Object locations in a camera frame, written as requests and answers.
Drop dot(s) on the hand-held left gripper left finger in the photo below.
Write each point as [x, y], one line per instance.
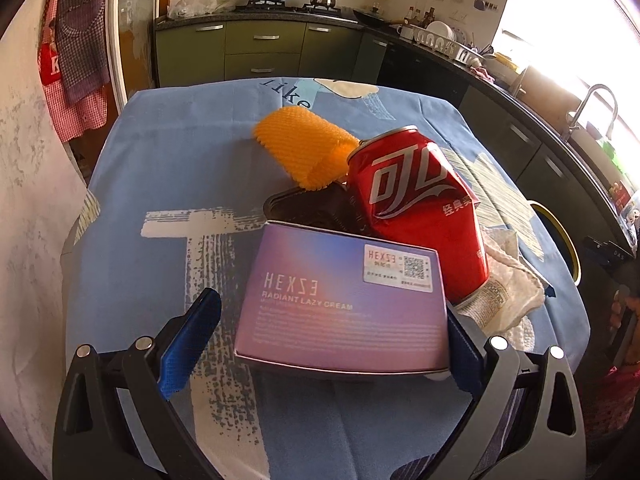
[190, 345]

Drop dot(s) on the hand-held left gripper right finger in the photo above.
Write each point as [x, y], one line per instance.
[464, 355]

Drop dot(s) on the black bin with yellow rim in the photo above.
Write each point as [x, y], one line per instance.
[575, 255]

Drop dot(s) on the white paper towel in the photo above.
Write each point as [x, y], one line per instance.
[515, 285]

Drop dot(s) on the purple cardboard box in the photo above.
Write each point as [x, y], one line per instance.
[340, 310]

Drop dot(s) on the dented red soda can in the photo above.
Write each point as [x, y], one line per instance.
[415, 195]

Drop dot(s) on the black plastic tray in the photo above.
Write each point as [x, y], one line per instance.
[320, 210]

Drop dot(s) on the person's right hand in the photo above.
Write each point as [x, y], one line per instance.
[616, 312]

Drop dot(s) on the metal sink faucet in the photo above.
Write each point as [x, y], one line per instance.
[600, 90]

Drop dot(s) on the blue printed tablecloth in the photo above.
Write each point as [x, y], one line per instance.
[175, 175]

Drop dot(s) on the pink cloth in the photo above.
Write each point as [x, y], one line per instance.
[482, 74]

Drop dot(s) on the orange foam fruit net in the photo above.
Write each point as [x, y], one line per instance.
[305, 140]

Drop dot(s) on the red checkered apron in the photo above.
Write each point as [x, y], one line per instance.
[85, 115]

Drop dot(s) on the white dish rack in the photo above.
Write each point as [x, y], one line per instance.
[445, 40]

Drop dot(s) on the group of sauce bottles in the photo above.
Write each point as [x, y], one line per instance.
[420, 17]

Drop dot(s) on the purple checkered apron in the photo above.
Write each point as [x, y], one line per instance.
[82, 35]

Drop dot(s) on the clear plastic bag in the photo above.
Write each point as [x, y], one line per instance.
[197, 7]

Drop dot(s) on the black gas stove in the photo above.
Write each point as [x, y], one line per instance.
[290, 8]

